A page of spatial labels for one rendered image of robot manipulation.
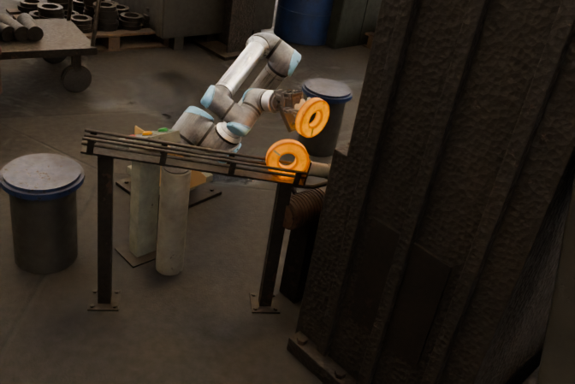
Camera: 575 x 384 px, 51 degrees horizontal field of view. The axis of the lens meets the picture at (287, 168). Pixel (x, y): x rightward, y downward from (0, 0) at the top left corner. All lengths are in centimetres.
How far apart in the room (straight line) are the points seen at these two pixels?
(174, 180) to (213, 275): 53
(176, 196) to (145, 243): 39
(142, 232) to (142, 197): 19
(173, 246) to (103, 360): 55
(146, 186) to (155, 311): 52
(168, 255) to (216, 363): 55
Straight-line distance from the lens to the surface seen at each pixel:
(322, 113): 232
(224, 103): 244
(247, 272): 278
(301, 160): 222
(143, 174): 257
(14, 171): 262
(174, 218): 254
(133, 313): 255
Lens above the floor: 174
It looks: 29 degrees down
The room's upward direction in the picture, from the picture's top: 10 degrees clockwise
